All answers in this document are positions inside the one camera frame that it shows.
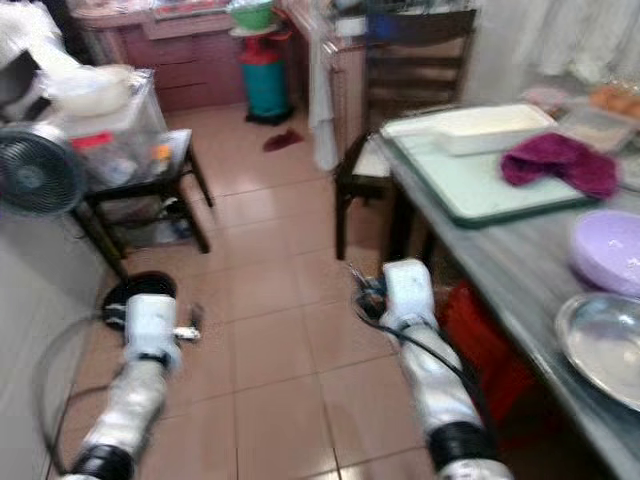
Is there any black standing fan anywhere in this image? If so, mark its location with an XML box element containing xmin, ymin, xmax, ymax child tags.
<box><xmin>0</xmin><ymin>122</ymin><xmax>179</xmax><ymax>331</ymax></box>

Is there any black side table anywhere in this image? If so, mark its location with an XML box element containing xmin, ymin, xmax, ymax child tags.
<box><xmin>80</xmin><ymin>128</ymin><xmax>216</xmax><ymax>281</ymax></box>

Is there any clear plastic cover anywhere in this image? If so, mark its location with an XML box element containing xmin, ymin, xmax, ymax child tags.
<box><xmin>50</xmin><ymin>65</ymin><xmax>173</xmax><ymax>191</ymax></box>

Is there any white bowl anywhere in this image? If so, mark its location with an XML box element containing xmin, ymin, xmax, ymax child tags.
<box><xmin>50</xmin><ymin>65</ymin><xmax>136</xmax><ymax>116</ymax></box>

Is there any white bag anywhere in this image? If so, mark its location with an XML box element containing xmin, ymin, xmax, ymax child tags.
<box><xmin>0</xmin><ymin>0</ymin><xmax>81</xmax><ymax>76</ymax></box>

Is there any reddish wooden cabinet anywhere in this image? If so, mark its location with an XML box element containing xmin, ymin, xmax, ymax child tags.
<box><xmin>72</xmin><ymin>0</ymin><xmax>246</xmax><ymax>113</ymax></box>

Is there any dark red floor cloth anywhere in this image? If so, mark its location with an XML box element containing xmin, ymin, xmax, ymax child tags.
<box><xmin>262</xmin><ymin>128</ymin><xmax>306</xmax><ymax>154</ymax></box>

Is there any teal gas cylinder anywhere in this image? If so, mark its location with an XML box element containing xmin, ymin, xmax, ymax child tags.
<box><xmin>240</xmin><ymin>28</ymin><xmax>293</xmax><ymax>126</ymax></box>

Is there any green bowl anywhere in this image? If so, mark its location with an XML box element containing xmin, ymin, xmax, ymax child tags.
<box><xmin>228</xmin><ymin>0</ymin><xmax>276</xmax><ymax>31</ymax></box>

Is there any white hanging cloth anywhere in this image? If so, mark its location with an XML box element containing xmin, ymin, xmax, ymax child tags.
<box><xmin>308</xmin><ymin>15</ymin><xmax>341</xmax><ymax>173</ymax></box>

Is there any pinkish wooden counter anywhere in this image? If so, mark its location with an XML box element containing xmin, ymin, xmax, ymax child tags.
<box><xmin>285</xmin><ymin>0</ymin><xmax>371</xmax><ymax>141</ymax></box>

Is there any blue container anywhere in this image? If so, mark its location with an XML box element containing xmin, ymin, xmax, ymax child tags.
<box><xmin>368</xmin><ymin>10</ymin><xmax>411</xmax><ymax>43</ymax></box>

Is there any dark wooden chair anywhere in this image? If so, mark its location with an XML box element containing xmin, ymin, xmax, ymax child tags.
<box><xmin>335</xmin><ymin>8</ymin><xmax>479</xmax><ymax>263</ymax></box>

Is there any green-rimmed white tray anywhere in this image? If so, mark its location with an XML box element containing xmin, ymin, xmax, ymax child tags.
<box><xmin>380</xmin><ymin>103</ymin><xmax>623</xmax><ymax>229</ymax></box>

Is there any white rectangular dish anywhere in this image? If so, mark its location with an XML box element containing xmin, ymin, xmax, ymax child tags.
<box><xmin>435</xmin><ymin>103</ymin><xmax>558</xmax><ymax>157</ymax></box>

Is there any grey dining table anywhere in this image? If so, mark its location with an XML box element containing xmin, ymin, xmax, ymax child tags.
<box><xmin>375</xmin><ymin>130</ymin><xmax>640</xmax><ymax>480</ymax></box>

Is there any small pink bowl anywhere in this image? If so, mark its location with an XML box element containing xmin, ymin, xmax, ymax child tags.
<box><xmin>523</xmin><ymin>85</ymin><xmax>571</xmax><ymax>111</ymax></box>

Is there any magenta cloth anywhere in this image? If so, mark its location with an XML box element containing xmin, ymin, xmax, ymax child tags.
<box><xmin>500</xmin><ymin>133</ymin><xmax>621</xmax><ymax>201</ymax></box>

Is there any purple plastic bowl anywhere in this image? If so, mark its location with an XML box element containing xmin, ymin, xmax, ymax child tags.
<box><xmin>567</xmin><ymin>208</ymin><xmax>640</xmax><ymax>299</ymax></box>

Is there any white curtain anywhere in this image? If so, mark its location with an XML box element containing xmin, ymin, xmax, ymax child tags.
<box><xmin>510</xmin><ymin>0</ymin><xmax>640</xmax><ymax>86</ymax></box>

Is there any round metal plate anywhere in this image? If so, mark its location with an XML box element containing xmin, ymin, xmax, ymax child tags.
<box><xmin>555</xmin><ymin>292</ymin><xmax>640</xmax><ymax>413</ymax></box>

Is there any clear food container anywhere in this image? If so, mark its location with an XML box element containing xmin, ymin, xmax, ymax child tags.
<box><xmin>555</xmin><ymin>80</ymin><xmax>640</xmax><ymax>153</ymax></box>

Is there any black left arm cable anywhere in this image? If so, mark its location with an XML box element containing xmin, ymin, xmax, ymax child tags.
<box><xmin>32</xmin><ymin>310</ymin><xmax>131</xmax><ymax>471</ymax></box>

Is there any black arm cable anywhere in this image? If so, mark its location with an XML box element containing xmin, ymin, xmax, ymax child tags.
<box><xmin>345</xmin><ymin>262</ymin><xmax>496</xmax><ymax>431</ymax></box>
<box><xmin>32</xmin><ymin>310</ymin><xmax>131</xmax><ymax>471</ymax></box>

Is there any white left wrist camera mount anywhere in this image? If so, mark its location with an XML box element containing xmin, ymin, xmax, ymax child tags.
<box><xmin>125</xmin><ymin>293</ymin><xmax>206</xmax><ymax>361</ymax></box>

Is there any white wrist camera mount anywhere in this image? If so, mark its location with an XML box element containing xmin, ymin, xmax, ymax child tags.
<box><xmin>125</xmin><ymin>293</ymin><xmax>206</xmax><ymax>361</ymax></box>
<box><xmin>382</xmin><ymin>258</ymin><xmax>439</xmax><ymax>331</ymax></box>

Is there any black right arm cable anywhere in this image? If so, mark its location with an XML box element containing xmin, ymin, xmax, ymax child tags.
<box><xmin>345</xmin><ymin>262</ymin><xmax>496</xmax><ymax>431</ymax></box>

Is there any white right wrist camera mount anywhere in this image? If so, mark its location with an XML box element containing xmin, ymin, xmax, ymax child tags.
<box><xmin>382</xmin><ymin>258</ymin><xmax>439</xmax><ymax>331</ymax></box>

